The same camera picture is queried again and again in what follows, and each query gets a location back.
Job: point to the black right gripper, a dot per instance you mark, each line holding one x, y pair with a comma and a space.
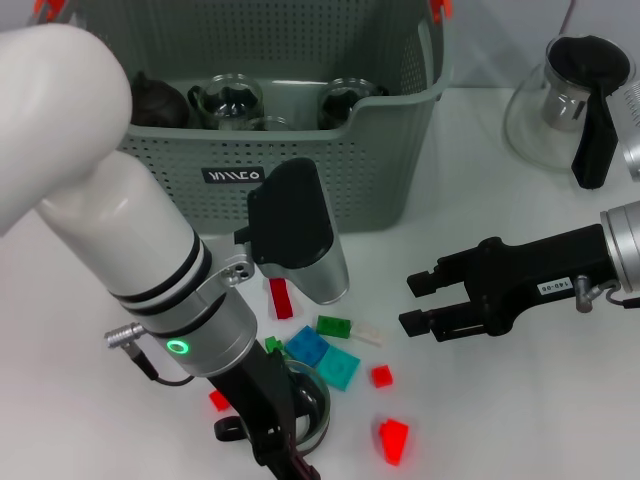
540, 275

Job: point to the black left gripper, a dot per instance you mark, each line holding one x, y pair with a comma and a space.
265, 410

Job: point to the glass jar dark lid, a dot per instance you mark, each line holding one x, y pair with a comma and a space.
312, 395

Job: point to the glass teacup black sleeve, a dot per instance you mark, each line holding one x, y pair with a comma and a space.
230, 100
335, 105
275, 124

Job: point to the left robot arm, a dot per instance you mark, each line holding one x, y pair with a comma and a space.
125, 225

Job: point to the grey-green perforated storage basket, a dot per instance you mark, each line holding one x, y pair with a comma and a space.
375, 175

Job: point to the small red toy brick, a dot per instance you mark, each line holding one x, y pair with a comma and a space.
382, 376
217, 400

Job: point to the small green toy brick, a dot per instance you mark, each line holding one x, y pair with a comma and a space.
272, 345

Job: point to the blue square toy brick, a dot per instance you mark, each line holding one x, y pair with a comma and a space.
305, 345

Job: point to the teal square toy brick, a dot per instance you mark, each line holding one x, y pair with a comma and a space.
337, 370

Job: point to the white toy brick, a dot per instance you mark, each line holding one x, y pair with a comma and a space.
369, 334

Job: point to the long dark red brick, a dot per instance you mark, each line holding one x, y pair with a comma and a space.
281, 302

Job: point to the red sloped toy brick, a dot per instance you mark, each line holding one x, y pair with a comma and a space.
394, 440

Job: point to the small black clay teapot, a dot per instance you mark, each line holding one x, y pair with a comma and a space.
160, 102

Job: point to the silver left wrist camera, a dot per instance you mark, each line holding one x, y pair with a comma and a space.
325, 270

